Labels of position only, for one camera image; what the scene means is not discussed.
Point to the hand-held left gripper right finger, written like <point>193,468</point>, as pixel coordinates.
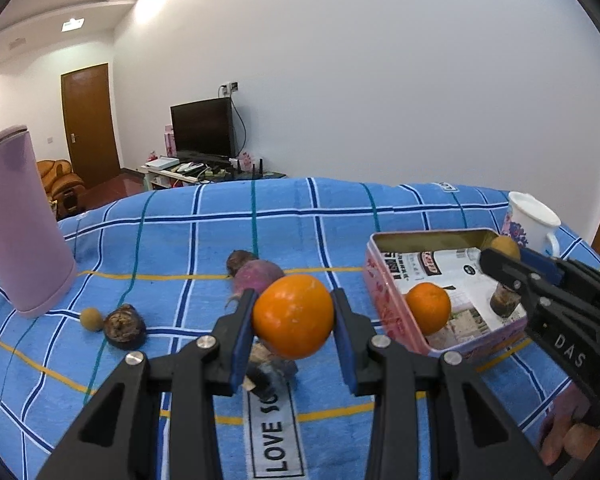
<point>344,350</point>

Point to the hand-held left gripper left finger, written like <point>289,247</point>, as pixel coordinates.
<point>242,350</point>

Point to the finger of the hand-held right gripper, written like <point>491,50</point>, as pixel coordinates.
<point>542,265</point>
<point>505,267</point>

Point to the sugarcane piece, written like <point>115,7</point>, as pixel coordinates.
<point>504,302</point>
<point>275,367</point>

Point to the orange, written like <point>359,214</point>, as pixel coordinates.
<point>293,316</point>
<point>428,307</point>

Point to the pink tin box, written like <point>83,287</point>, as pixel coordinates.
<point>390,305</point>

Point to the person's right hand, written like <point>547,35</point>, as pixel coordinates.
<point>575,440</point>

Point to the yellow fruit in tin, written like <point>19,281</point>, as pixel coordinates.
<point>504,246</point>

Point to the white floral mug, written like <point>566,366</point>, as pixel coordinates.
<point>527,220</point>

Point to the newspaper lining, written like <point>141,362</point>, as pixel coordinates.
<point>455,270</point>

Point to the purple radish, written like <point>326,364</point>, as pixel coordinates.
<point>257,277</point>

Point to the brown taro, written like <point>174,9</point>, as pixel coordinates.
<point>238,260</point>

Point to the dark brown round fruit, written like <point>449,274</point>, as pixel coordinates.
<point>124,326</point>

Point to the blue plaid blanket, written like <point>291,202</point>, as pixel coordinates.
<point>180,240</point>

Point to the small tan round fruit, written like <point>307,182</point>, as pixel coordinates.
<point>91,319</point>

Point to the black router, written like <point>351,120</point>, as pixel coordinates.
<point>247,167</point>

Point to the white television stand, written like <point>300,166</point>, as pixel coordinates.
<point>180,176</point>

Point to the white flat box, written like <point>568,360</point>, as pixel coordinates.
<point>161,163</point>

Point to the pink gift bag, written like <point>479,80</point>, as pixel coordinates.
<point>169,141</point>

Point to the black television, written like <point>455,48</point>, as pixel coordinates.
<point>201,127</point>

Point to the orange leather sofa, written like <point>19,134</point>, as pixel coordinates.
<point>60,177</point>

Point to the pink cylindrical kettle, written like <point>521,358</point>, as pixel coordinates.
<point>22,220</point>

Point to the brown wooden door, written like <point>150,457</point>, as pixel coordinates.
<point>90,120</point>

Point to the square ceiling light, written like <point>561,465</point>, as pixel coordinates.
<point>73,23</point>

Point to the wall socket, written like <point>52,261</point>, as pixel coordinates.
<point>228,87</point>

